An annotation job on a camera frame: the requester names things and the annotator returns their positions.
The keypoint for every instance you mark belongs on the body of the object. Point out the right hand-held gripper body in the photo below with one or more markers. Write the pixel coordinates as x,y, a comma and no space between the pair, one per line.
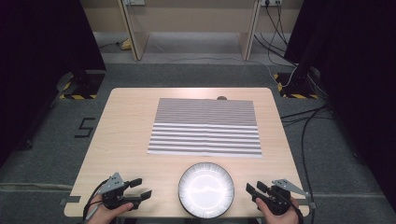
281,194

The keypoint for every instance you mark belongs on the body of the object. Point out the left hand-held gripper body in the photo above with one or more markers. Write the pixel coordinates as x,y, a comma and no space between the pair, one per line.
112,189

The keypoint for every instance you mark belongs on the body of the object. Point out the white ribbed plate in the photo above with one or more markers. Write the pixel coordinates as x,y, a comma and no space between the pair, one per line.
206,189

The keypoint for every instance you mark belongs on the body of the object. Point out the person's right hand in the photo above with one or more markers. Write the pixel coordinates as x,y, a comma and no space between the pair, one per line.
280,217

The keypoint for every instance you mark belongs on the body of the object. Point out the person's left hand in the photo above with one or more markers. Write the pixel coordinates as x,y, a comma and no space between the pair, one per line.
107,214

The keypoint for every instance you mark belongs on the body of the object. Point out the grey tape strip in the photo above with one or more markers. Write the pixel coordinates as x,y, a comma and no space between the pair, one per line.
71,200

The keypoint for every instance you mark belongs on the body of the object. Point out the striped woven placemat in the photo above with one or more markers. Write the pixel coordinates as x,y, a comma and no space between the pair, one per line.
205,130

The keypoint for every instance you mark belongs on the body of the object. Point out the small brown round knob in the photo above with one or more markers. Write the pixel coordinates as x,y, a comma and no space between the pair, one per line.
221,97

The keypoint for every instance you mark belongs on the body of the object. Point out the black stand base striped tape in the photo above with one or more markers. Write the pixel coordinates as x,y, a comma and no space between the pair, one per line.
84,88
295,88

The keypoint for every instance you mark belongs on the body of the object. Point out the yellow floor object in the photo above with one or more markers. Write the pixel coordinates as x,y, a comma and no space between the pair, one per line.
126,44

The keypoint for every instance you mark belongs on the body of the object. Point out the black curtain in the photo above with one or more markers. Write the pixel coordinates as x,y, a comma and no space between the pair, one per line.
358,77
37,62

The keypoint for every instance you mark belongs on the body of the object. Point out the white power strip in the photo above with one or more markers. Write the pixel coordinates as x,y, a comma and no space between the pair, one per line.
134,2
271,2

